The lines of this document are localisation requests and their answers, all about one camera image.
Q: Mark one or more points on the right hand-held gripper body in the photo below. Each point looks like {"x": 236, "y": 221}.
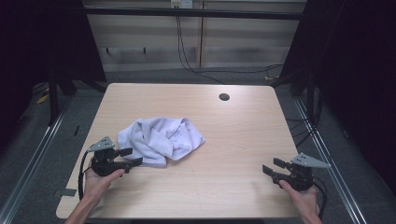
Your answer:
{"x": 300, "y": 179}

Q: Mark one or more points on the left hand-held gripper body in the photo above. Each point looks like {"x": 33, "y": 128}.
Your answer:
{"x": 102, "y": 163}

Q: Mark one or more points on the white printed towel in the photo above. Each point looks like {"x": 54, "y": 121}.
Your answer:
{"x": 155, "y": 140}

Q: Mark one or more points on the person's right hand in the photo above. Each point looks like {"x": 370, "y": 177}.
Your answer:
{"x": 306, "y": 200}

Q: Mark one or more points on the person's left hand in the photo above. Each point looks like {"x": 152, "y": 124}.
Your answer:
{"x": 96, "y": 186}

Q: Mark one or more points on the small black tape strip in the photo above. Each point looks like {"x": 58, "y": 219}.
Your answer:
{"x": 76, "y": 130}

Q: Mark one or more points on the grey tape strip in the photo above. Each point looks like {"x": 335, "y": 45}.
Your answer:
{"x": 66, "y": 192}

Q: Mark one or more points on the black metal stand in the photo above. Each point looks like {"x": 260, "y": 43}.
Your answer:
{"x": 53, "y": 99}

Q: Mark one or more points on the yellow object on floor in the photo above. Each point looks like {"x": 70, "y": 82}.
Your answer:
{"x": 42, "y": 99}

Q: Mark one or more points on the black curtain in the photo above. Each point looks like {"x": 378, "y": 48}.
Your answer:
{"x": 358, "y": 77}
{"x": 37, "y": 37}

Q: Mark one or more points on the black horizontal crossbar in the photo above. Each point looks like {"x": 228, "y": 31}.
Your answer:
{"x": 193, "y": 13}

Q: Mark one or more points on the white wall power outlet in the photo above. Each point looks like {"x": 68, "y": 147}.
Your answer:
{"x": 182, "y": 3}

